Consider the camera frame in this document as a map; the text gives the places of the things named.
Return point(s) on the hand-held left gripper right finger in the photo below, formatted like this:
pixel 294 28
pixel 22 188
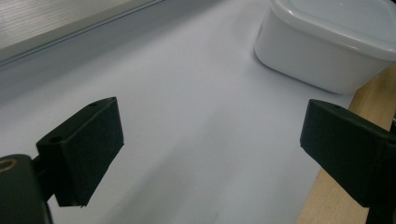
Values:
pixel 348 149

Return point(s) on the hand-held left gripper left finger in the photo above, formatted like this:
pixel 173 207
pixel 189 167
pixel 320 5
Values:
pixel 84 152

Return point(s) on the white plastic container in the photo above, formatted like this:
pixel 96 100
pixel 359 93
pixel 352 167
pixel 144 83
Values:
pixel 323 46

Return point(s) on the white table mat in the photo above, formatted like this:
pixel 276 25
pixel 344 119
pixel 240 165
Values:
pixel 202 130

